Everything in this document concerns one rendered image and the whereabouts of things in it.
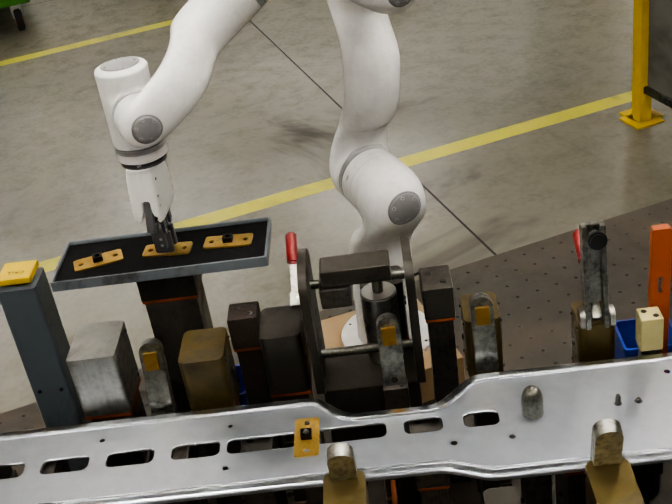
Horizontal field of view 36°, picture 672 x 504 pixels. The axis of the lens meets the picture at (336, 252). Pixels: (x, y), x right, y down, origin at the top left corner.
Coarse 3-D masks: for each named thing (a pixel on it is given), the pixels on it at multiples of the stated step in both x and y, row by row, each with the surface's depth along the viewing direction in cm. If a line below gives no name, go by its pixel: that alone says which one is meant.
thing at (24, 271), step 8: (8, 264) 180; (16, 264) 180; (24, 264) 180; (32, 264) 179; (8, 272) 178; (16, 272) 177; (24, 272) 177; (32, 272) 177; (0, 280) 176; (8, 280) 176; (16, 280) 176; (24, 280) 176
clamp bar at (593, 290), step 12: (588, 228) 155; (600, 228) 154; (588, 240) 152; (600, 240) 152; (588, 252) 157; (600, 252) 156; (588, 264) 156; (600, 264) 157; (588, 276) 157; (600, 276) 158; (588, 288) 158; (600, 288) 159; (588, 300) 159; (600, 300) 160; (588, 312) 159; (588, 324) 160
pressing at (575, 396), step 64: (512, 384) 159; (576, 384) 157; (640, 384) 155; (0, 448) 162; (64, 448) 160; (128, 448) 158; (320, 448) 152; (384, 448) 150; (448, 448) 149; (512, 448) 147; (576, 448) 145; (640, 448) 143
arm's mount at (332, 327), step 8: (352, 312) 218; (328, 320) 217; (336, 320) 216; (344, 320) 216; (328, 328) 214; (336, 328) 214; (328, 336) 212; (336, 336) 212; (328, 344) 210; (336, 344) 210; (424, 352) 205; (424, 360) 203; (432, 376) 202; (464, 376) 205; (424, 384) 202; (432, 384) 203; (424, 392) 203; (432, 392) 204; (424, 400) 204
